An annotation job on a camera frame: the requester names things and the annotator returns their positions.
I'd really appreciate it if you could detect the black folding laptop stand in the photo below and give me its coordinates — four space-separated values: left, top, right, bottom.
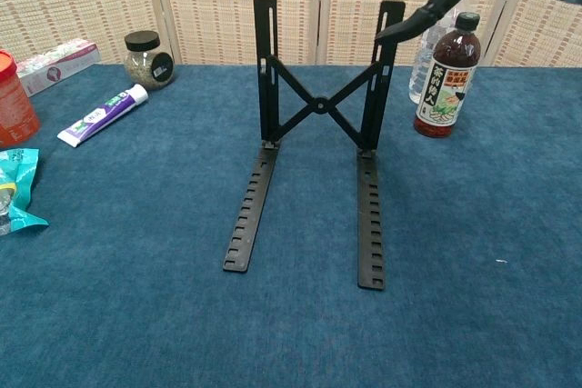
222 0 406 292

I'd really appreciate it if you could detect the clear plastic water bottle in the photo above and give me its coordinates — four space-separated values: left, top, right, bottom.
407 8 460 105

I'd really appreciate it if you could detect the dark tea bottle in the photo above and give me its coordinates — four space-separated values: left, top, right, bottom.
413 11 482 140

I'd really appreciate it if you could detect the bamboo folding screen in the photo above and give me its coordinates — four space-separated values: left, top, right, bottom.
0 0 582 67

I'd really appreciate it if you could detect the glass jar black lid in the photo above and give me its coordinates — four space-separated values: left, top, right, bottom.
124 30 176 92

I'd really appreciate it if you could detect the purple white toothpaste tube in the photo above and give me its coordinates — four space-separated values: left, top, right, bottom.
56 84 150 149

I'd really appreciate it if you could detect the floral toothpaste carton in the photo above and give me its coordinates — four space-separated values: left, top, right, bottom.
15 38 102 98

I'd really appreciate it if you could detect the blue table mat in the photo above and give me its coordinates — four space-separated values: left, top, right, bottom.
0 64 582 388

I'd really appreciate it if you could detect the red orange-lidded canister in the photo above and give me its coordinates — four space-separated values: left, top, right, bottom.
0 48 42 150

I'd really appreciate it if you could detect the teal snack bag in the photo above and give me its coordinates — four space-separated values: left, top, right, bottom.
0 147 50 237

